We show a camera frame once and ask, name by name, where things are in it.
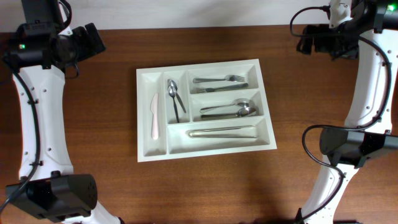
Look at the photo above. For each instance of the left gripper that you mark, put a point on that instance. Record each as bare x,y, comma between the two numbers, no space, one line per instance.
89,48

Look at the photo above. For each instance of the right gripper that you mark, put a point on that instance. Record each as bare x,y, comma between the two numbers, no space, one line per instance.
322,46

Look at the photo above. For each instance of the white plastic knife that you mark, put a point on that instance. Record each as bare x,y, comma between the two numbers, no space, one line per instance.
155,119

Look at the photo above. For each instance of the small steel teaspoon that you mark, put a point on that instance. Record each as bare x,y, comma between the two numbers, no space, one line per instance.
174,84
173,93

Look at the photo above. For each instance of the steel fork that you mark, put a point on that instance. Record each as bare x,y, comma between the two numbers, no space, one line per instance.
227,78
222,88

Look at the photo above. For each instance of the large steel spoon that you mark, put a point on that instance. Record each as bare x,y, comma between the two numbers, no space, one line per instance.
243,112
242,102

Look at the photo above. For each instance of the long steel kitchen tongs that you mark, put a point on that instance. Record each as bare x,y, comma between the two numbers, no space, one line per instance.
233,132

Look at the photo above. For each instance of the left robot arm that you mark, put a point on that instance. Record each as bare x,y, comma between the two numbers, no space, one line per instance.
39,53

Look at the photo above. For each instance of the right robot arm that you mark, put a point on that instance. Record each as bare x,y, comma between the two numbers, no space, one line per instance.
367,31

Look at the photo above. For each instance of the white plastic cutlery tray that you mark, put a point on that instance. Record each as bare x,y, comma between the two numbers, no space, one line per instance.
173,142

